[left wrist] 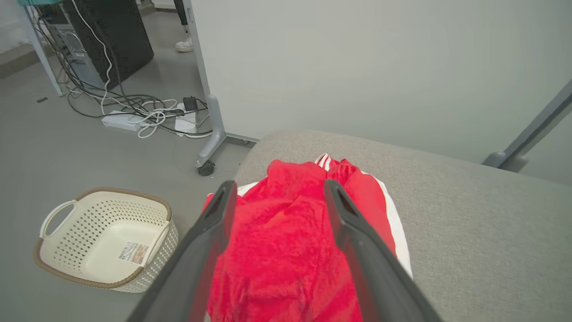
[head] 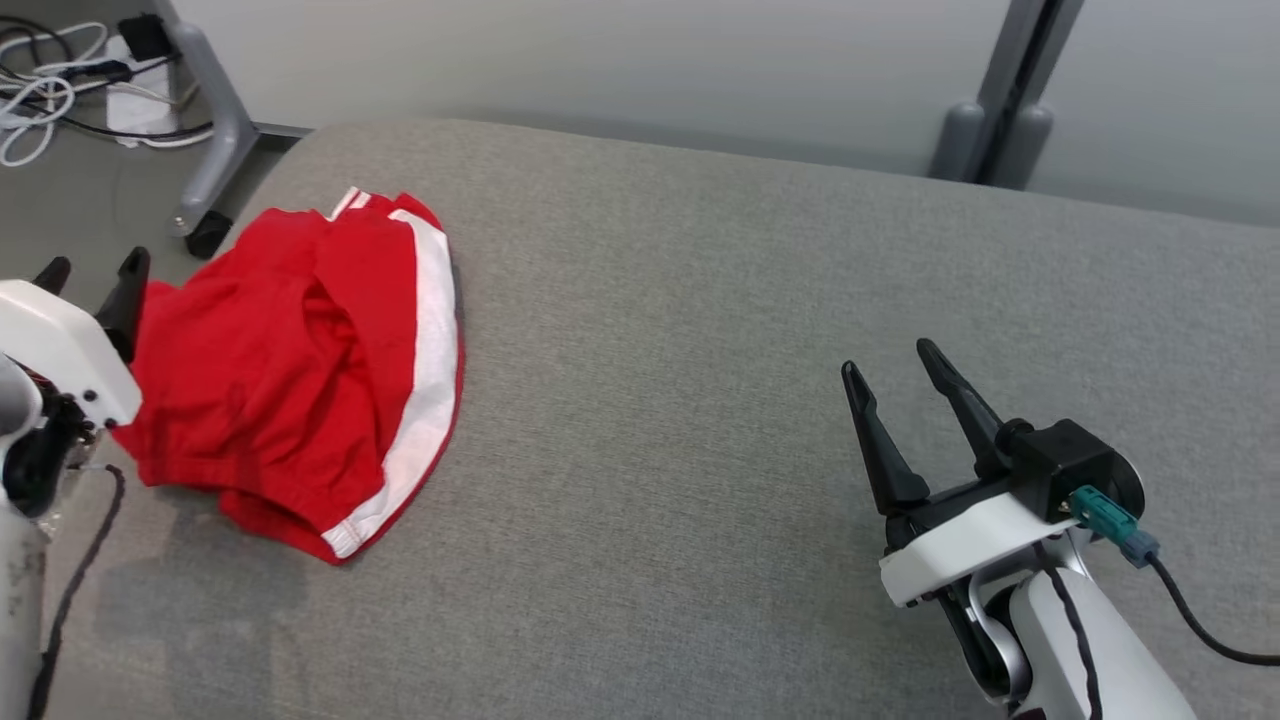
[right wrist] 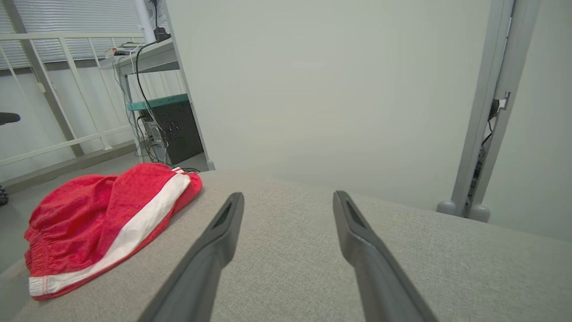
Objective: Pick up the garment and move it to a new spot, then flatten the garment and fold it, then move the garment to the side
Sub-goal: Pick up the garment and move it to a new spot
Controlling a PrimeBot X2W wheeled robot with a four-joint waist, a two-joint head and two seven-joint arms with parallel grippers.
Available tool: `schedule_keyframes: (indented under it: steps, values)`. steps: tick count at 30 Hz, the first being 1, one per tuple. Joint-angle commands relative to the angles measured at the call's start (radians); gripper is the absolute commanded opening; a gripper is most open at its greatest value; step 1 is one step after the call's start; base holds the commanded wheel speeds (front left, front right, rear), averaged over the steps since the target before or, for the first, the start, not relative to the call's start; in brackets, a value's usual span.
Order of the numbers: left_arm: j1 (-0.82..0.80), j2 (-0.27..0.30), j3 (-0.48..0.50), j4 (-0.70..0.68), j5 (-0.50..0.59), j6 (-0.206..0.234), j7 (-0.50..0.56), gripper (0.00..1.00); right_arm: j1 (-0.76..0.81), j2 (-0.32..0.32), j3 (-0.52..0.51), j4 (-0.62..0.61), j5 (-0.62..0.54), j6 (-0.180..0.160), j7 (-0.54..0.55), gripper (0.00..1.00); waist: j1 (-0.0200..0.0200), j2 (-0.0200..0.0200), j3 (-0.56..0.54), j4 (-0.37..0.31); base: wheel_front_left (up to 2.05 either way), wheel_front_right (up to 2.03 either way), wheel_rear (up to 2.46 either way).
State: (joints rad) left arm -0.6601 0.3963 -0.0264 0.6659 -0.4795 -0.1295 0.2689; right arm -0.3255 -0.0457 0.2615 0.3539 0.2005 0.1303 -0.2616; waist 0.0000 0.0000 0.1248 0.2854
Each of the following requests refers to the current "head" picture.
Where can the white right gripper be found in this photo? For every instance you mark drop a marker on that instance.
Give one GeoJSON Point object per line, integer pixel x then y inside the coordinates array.
{"type": "Point", "coordinates": [960, 545]}

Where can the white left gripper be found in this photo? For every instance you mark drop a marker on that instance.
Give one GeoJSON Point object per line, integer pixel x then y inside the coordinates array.
{"type": "Point", "coordinates": [60, 345]}

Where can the red shorts with white stripe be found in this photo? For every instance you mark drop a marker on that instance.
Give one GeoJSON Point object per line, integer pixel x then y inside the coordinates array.
{"type": "Point", "coordinates": [280, 360]}

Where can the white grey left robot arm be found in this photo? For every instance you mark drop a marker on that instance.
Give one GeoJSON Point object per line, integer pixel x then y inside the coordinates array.
{"type": "Point", "coordinates": [20, 600]}

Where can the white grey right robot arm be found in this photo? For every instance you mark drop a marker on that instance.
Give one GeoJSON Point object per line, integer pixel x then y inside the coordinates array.
{"type": "Point", "coordinates": [1130, 660]}

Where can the white power strip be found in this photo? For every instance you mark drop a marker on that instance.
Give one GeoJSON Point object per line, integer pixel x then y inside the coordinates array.
{"type": "Point", "coordinates": [135, 95]}

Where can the grey desk leg with caster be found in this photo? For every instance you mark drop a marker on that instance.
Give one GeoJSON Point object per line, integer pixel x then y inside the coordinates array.
{"type": "Point", "coordinates": [215, 120]}

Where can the black power adapter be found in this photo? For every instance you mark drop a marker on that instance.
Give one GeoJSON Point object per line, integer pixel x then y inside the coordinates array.
{"type": "Point", "coordinates": [145, 35]}

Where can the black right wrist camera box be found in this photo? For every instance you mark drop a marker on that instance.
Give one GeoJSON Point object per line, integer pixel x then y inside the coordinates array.
{"type": "Point", "coordinates": [1070, 455]}

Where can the grey partition post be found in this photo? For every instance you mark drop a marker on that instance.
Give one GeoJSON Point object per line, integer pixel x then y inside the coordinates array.
{"type": "Point", "coordinates": [1010, 90]}

